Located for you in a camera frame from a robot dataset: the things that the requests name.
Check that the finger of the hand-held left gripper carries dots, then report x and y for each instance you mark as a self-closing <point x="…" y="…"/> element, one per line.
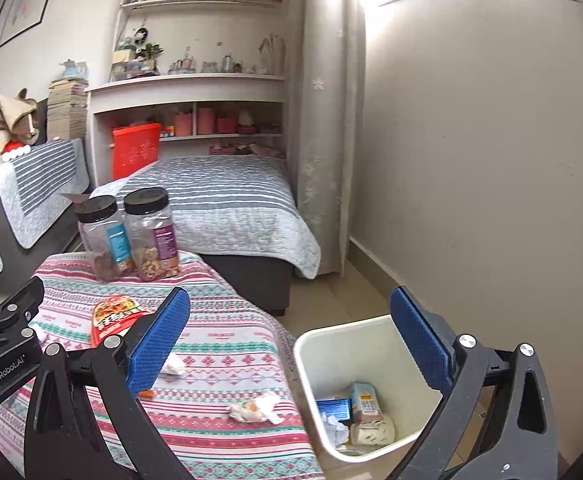
<point x="16" y="305"/>

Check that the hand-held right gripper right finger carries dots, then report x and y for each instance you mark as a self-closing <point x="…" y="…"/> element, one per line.
<point x="421" y="345"/>

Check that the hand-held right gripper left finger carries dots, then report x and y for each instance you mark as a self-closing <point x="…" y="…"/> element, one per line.
<point x="159" y="345"/>

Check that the white tissue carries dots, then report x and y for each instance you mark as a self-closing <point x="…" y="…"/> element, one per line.
<point x="172" y="367"/>

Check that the white paper scrap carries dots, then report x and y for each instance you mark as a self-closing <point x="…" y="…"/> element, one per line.
<point x="37" y="332"/>

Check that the orange wrapper scrap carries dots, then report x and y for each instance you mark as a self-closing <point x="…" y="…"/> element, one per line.
<point x="146" y="394"/>

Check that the red instant noodle cup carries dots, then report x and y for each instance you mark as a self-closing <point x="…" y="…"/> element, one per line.
<point x="113" y="317"/>

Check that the blue and white milk carton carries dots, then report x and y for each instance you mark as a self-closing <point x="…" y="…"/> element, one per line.
<point x="364" y="400"/>

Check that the beige paper cup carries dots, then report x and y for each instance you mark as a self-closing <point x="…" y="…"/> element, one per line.
<point x="371" y="432"/>

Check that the white trash bin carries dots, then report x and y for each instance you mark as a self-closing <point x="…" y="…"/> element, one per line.
<point x="316" y="355"/>

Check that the small blue box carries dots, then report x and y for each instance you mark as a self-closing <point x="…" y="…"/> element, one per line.
<point x="334" y="408"/>

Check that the printed tissue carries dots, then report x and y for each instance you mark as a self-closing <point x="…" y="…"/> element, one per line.
<point x="254" y="408"/>

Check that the white paper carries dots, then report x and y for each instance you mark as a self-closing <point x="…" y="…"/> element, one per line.
<point x="334" y="432"/>

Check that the dark grey sofa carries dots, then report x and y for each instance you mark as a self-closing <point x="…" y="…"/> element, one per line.
<point x="6" y="265"/>

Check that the patterned striped tablecloth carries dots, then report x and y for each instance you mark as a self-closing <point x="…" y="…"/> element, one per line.
<point x="221" y="340"/>

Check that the purple label nut jar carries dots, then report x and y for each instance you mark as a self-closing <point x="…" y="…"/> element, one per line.
<point x="164" y="245"/>

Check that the blue label snack jar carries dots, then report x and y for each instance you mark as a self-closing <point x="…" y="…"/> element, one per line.
<point x="119" y="245"/>

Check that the dark daybed base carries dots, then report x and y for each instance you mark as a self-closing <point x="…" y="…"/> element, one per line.
<point x="256" y="282"/>

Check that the red plush toy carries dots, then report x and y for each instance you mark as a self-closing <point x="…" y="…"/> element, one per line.
<point x="11" y="146"/>

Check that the tall stack of magazines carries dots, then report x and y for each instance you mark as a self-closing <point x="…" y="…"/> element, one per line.
<point x="68" y="110"/>

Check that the red plastic basket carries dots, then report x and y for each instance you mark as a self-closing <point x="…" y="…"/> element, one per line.
<point x="136" y="152"/>

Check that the pile of plush toys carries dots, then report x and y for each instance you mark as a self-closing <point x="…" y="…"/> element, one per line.
<point x="246" y="150"/>

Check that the pink pot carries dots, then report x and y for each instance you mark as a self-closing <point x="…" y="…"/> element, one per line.
<point x="205" y="121"/>
<point x="183" y="125"/>

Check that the light blue tissue box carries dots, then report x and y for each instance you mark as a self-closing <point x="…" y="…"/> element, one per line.
<point x="75" y="71"/>

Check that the pink basket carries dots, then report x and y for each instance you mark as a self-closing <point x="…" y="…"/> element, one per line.
<point x="225" y="125"/>

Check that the white plush toy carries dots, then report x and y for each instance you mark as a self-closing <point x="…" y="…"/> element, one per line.
<point x="245" y="117"/>

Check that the grey flowered curtain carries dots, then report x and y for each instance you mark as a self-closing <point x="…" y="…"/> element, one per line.
<point x="321" y="110"/>

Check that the clear desk organizer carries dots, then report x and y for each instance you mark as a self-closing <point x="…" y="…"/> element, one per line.
<point x="131" y="67"/>

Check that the white bookshelf unit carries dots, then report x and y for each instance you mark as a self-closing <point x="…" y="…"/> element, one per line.
<point x="186" y="82"/>

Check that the framed pastel picture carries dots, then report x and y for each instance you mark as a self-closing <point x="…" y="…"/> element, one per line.
<point x="31" y="0"/>

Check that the pen holder with pens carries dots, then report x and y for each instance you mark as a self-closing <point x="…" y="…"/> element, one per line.
<point x="182" y="65"/>

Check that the small potted plant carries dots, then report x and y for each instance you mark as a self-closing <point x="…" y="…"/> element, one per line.
<point x="151" y="51"/>

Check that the black haired figurine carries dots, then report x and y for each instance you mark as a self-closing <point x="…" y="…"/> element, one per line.
<point x="140" y="36"/>

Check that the glass bottle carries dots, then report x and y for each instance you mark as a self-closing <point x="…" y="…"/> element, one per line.
<point x="228" y="63"/>

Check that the leaning booklets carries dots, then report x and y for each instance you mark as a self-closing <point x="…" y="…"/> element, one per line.
<point x="273" y="55"/>

